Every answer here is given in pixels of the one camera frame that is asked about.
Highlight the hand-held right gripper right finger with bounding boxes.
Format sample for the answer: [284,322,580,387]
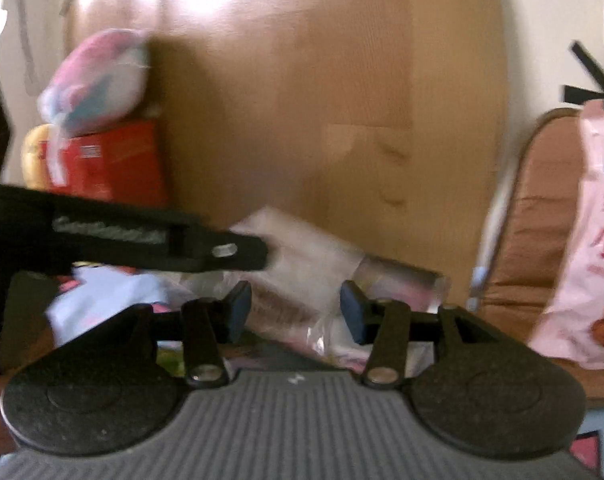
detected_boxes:
[340,280,485,390]

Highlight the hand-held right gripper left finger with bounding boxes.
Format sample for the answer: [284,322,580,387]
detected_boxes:
[127,281,253,389]

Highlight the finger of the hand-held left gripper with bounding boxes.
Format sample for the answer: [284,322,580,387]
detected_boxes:
[196,227,271,274]

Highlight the white and blue snack packet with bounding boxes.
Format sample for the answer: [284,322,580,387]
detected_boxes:
[44,264,224,348]

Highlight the red cardboard box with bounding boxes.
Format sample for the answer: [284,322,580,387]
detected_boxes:
[39,120,169,207]

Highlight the yellow snack packet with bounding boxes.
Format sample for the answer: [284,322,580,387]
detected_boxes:
[22,124,51,191]

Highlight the pastel pink and blue bag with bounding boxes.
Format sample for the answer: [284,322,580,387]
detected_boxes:
[37,27,154,139]

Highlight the brown cushioned chair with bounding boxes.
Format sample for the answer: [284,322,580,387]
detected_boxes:
[474,107,604,402]

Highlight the pink plastic bag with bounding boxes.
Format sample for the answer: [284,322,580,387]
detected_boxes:
[527,99,604,372]

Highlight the light blue printed cloth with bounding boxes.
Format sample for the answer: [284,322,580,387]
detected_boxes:
[567,400,604,480]

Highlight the black tape strip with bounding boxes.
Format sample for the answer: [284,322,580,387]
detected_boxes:
[562,84,604,105]
[569,40,604,102]

